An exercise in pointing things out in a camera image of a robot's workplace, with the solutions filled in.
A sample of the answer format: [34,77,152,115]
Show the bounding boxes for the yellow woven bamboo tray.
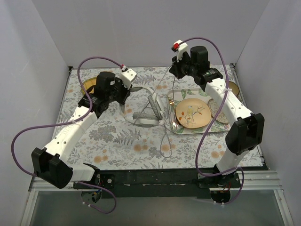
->
[83,77,97,94]

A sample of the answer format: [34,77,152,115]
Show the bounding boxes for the white grey gaming headphones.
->
[119,87,165,128]

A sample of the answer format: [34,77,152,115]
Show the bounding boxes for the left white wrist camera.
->
[119,68,137,89]

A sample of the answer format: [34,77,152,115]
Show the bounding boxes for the brown bowl with handle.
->
[228,81,240,97]

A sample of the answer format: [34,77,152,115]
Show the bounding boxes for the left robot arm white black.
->
[31,69,137,189]

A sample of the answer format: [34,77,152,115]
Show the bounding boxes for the speckled oval plate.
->
[207,98,229,124]

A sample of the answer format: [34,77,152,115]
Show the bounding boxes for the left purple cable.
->
[11,56,127,214]

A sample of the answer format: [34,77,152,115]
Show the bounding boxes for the aluminium frame rail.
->
[29,170,283,192]

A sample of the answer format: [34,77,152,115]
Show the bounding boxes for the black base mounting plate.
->
[88,169,240,199]

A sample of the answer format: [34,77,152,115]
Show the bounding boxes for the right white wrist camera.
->
[171,40,188,62]

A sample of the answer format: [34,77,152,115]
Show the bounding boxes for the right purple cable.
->
[181,36,244,204]

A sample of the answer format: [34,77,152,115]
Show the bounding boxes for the grey headphone cable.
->
[131,65,179,158]

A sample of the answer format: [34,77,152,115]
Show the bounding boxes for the beige bird plate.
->
[175,98,212,129]

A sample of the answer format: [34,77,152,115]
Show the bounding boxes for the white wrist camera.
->
[171,40,188,62]
[119,68,137,89]

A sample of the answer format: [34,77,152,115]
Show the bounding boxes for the floral table mat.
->
[59,67,263,170]

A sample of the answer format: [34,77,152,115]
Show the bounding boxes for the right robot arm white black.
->
[169,41,264,187]

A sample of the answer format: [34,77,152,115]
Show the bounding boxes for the purple cable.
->
[11,56,127,214]
[181,36,244,204]

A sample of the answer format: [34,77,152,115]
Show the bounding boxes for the gold fork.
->
[167,96,178,132]

